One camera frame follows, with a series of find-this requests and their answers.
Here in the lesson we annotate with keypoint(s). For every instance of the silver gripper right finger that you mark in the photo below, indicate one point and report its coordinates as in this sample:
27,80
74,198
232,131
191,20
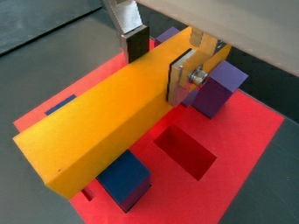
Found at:
186,72

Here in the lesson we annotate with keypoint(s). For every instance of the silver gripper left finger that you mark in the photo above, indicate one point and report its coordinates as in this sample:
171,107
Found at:
133,32

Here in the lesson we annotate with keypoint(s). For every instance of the long yellow block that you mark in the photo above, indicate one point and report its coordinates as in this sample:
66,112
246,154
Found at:
74,143

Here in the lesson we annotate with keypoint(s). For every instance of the red board with slots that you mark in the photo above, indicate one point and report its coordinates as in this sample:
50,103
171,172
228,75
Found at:
199,158

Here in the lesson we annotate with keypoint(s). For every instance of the purple block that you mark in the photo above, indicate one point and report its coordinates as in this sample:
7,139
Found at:
209,97

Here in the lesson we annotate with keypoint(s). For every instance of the right dark blue block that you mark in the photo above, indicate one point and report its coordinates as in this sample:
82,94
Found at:
61,104

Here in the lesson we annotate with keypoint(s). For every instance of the dark blue block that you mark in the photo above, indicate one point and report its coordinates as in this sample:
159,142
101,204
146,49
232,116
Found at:
61,104
126,180

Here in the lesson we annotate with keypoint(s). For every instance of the left dark blue block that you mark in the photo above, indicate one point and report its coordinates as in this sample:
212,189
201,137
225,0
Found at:
126,180

